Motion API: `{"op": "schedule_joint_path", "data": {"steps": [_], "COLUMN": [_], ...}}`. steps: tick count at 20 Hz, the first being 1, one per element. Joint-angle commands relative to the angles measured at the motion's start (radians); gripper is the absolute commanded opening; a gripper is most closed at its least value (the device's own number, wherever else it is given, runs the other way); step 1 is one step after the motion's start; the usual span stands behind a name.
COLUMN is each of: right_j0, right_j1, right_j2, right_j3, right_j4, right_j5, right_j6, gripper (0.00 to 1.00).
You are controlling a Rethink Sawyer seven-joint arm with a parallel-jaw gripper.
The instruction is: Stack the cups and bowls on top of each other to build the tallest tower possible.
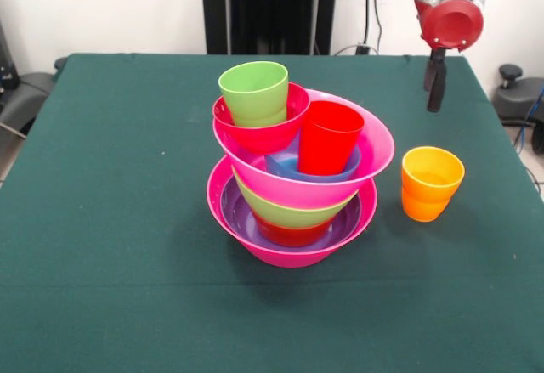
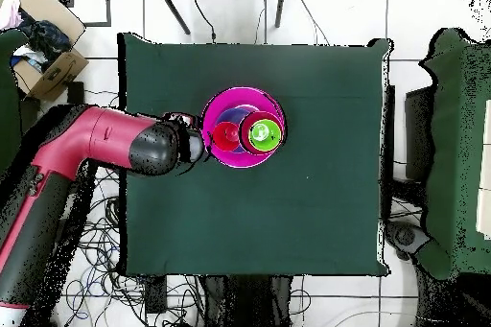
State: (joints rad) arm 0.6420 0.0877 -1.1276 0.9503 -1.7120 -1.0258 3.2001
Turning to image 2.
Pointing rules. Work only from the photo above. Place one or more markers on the red cup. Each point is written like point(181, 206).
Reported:
point(222, 139)

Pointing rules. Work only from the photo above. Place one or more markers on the blue bowl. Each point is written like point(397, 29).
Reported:
point(232, 114)

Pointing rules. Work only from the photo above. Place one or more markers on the small magenta bowl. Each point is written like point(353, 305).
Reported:
point(245, 139)

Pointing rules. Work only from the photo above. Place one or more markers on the large pink bowl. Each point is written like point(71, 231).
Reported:
point(245, 97)

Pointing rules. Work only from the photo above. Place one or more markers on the light green cup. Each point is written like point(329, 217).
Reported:
point(264, 143)

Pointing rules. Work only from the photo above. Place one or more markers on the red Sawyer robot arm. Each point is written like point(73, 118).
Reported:
point(115, 139)

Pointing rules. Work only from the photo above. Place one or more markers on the cardboard box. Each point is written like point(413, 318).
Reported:
point(57, 74)

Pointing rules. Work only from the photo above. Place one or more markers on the dark green tablecloth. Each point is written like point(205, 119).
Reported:
point(307, 208)

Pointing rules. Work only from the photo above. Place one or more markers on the dark blue clothing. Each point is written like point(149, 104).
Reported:
point(46, 39)

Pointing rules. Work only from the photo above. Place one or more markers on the green cloth covered table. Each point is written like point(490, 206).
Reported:
point(7, 112)
point(445, 112)

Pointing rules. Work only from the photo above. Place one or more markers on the black power box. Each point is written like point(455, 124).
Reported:
point(155, 294)

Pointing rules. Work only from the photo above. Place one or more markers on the pink cloth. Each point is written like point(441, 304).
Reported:
point(9, 12)

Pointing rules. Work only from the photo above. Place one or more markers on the dark grey chair base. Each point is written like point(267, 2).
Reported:
point(406, 235)

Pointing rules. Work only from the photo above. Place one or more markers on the black stool frame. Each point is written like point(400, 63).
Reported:
point(75, 91)

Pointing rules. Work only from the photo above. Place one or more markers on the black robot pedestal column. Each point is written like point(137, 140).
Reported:
point(249, 304)

